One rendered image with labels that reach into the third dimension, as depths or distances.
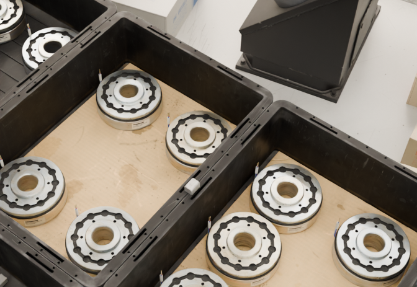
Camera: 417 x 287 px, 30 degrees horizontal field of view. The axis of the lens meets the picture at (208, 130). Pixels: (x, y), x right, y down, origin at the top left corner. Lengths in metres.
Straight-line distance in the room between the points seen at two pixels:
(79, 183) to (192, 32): 0.50
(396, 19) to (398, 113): 0.25
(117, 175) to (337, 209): 0.33
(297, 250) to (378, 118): 0.41
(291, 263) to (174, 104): 0.33
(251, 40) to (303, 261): 0.48
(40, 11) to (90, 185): 0.39
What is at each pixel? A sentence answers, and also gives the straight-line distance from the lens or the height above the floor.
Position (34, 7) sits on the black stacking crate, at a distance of 1.43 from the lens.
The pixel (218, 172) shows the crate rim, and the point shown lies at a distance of 1.05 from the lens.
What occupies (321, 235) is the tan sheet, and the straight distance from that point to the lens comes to 1.13.
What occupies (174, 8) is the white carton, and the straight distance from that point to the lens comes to 1.48.
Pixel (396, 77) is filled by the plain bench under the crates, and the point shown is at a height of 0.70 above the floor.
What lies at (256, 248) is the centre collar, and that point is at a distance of 1.06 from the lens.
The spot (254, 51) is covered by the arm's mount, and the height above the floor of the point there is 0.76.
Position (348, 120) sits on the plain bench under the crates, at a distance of 1.43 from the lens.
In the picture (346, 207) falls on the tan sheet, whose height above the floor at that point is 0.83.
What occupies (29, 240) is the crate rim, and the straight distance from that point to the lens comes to 1.01.
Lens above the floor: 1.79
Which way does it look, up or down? 52 degrees down
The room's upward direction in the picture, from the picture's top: 2 degrees clockwise
